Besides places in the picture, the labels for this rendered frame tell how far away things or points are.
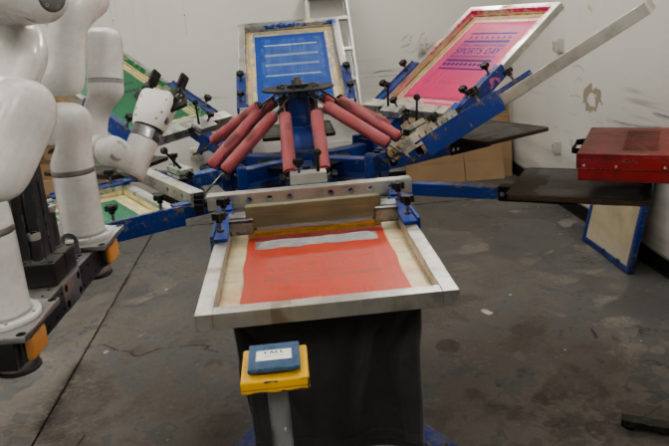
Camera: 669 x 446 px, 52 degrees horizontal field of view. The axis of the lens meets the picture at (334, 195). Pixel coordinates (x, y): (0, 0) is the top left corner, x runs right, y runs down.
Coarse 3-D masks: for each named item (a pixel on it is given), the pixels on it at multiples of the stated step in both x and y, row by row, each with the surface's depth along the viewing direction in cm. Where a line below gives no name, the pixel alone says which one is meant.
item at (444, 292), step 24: (408, 240) 192; (216, 264) 178; (432, 264) 167; (216, 288) 162; (408, 288) 154; (432, 288) 153; (456, 288) 152; (216, 312) 149; (240, 312) 148; (264, 312) 149; (288, 312) 149; (312, 312) 150; (336, 312) 150; (360, 312) 151; (384, 312) 151
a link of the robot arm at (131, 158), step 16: (96, 144) 165; (112, 144) 163; (128, 144) 167; (144, 144) 171; (96, 160) 166; (112, 160) 164; (128, 160) 167; (144, 160) 171; (128, 176) 172; (144, 176) 173
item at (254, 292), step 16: (256, 240) 205; (256, 256) 192; (272, 256) 191; (256, 272) 180; (256, 288) 169; (272, 288) 169; (288, 288) 168; (304, 288) 167; (320, 288) 166; (240, 304) 161
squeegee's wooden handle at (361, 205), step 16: (256, 208) 203; (272, 208) 203; (288, 208) 204; (304, 208) 204; (320, 208) 205; (336, 208) 205; (352, 208) 205; (368, 208) 206; (256, 224) 204; (272, 224) 205
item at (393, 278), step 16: (352, 240) 199; (368, 240) 198; (384, 240) 197; (384, 256) 184; (384, 272) 173; (400, 272) 172; (336, 288) 166; (352, 288) 165; (368, 288) 164; (384, 288) 164; (400, 288) 163
